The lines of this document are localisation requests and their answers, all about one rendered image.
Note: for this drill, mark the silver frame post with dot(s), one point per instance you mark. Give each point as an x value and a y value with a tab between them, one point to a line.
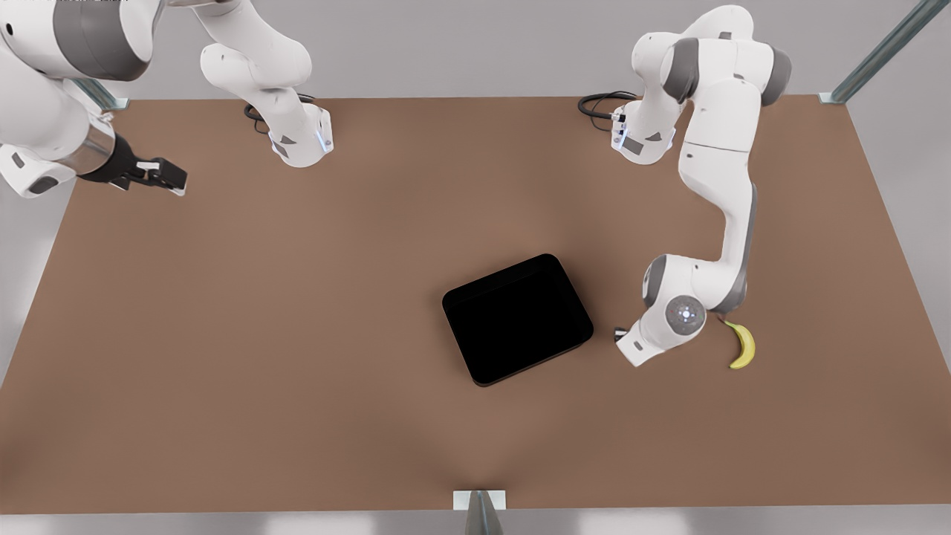
100	95
481	511
884	52

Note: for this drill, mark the yellow banana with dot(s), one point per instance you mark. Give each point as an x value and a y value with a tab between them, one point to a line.
744	348

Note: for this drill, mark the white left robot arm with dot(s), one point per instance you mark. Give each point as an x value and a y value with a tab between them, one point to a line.
717	148

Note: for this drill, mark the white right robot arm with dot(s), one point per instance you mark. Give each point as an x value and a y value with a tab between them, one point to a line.
44	89

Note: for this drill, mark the black storage box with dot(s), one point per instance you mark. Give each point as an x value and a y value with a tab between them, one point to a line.
518	319

